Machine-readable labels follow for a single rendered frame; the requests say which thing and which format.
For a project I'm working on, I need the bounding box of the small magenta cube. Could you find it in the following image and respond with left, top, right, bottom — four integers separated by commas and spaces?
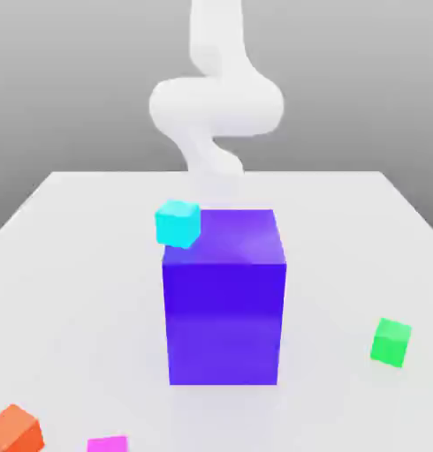
87, 435, 129, 452

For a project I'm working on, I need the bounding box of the small green cube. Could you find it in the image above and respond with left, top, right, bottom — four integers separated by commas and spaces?
369, 317, 413, 369

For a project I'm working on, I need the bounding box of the small cyan cube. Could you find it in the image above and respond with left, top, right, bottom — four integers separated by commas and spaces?
154, 199, 202, 250

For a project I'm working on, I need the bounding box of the small orange cube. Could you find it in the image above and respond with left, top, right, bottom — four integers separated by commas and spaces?
0, 403, 46, 452

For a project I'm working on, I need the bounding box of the large purple box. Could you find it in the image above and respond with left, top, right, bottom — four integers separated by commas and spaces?
161, 208, 287, 387

